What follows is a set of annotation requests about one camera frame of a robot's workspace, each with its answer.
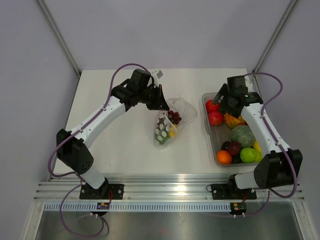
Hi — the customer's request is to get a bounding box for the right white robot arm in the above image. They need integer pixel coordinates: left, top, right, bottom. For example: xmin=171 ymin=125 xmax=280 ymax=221
xmin=213 ymin=75 xmax=303 ymax=199

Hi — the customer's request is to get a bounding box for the left aluminium frame post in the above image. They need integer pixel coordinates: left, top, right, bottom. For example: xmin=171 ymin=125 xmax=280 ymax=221
xmin=35 ymin=0 xmax=82 ymax=80

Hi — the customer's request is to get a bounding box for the aluminium mounting rail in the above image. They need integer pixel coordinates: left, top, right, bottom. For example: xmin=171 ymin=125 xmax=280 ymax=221
xmin=33 ymin=174 xmax=305 ymax=202

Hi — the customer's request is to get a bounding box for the aluminium frame post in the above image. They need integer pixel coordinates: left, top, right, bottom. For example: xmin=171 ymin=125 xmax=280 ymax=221
xmin=35 ymin=0 xmax=82 ymax=80
xmin=252 ymin=0 xmax=300 ymax=72

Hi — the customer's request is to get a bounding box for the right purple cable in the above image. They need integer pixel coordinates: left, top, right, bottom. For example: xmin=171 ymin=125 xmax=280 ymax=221
xmin=243 ymin=71 xmax=300 ymax=218

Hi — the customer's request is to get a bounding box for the right aluminium frame post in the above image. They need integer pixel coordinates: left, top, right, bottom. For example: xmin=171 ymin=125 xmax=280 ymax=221
xmin=252 ymin=0 xmax=300 ymax=72

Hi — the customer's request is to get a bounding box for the dark grape bunch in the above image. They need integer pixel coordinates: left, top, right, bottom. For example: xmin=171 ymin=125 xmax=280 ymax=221
xmin=167 ymin=110 xmax=182 ymax=125

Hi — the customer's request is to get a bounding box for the purple cable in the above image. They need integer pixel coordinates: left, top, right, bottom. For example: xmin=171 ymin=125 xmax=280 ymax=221
xmin=47 ymin=62 xmax=151 ymax=238
xmin=243 ymin=71 xmax=300 ymax=218

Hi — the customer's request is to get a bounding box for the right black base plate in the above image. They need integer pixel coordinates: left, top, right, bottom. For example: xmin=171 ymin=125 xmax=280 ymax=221
xmin=206 ymin=183 xmax=257 ymax=200

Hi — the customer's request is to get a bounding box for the clear dotted zip bag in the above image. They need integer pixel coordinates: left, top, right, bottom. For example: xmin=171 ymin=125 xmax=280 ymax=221
xmin=153 ymin=96 xmax=198 ymax=148

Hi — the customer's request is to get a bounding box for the white slotted cable duct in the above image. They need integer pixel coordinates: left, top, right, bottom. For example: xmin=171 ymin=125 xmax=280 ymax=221
xmin=44 ymin=201 xmax=231 ymax=213

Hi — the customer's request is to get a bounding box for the lime green fruit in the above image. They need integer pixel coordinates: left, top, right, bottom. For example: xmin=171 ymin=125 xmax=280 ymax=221
xmin=240 ymin=147 xmax=257 ymax=163

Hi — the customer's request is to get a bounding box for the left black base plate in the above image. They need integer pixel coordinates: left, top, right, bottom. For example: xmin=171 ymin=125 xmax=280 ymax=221
xmin=79 ymin=183 xmax=124 ymax=200

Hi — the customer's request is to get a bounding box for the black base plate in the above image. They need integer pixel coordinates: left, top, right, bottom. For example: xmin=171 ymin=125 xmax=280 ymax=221
xmin=206 ymin=183 xmax=257 ymax=200
xmin=79 ymin=183 xmax=124 ymax=200

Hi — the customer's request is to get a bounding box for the small red tomato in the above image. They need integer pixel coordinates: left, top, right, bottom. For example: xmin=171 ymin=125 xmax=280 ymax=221
xmin=208 ymin=111 xmax=224 ymax=126

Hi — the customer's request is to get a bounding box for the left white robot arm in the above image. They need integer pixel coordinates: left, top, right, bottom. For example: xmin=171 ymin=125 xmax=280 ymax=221
xmin=56 ymin=69 xmax=169 ymax=200

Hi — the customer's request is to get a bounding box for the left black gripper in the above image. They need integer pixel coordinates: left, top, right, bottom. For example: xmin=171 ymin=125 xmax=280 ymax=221
xmin=137 ymin=84 xmax=170 ymax=111

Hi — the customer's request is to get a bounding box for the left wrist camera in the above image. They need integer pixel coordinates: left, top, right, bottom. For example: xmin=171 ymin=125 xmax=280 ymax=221
xmin=151 ymin=70 xmax=164 ymax=86

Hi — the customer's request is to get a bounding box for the yellow pear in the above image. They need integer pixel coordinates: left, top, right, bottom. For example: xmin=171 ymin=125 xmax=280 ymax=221
xmin=169 ymin=124 xmax=178 ymax=138

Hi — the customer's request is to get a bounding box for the green bell pepper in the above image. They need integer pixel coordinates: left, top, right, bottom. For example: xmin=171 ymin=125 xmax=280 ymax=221
xmin=154 ymin=132 xmax=171 ymax=146

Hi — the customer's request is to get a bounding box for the dark purple plum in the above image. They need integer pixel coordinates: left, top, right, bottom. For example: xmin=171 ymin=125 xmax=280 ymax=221
xmin=228 ymin=141 xmax=242 ymax=156

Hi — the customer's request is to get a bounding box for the orange spiky fruit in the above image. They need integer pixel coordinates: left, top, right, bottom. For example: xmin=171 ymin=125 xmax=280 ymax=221
xmin=223 ymin=113 xmax=246 ymax=129

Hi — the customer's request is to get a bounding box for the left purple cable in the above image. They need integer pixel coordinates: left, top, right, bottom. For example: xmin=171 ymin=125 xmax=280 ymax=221
xmin=47 ymin=62 xmax=151 ymax=238

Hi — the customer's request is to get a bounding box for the clear plastic food bin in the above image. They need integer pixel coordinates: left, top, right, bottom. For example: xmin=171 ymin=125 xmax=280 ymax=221
xmin=201 ymin=92 xmax=259 ymax=168

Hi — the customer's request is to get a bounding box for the dark avocado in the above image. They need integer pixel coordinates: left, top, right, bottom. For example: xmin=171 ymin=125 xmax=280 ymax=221
xmin=221 ymin=141 xmax=230 ymax=151

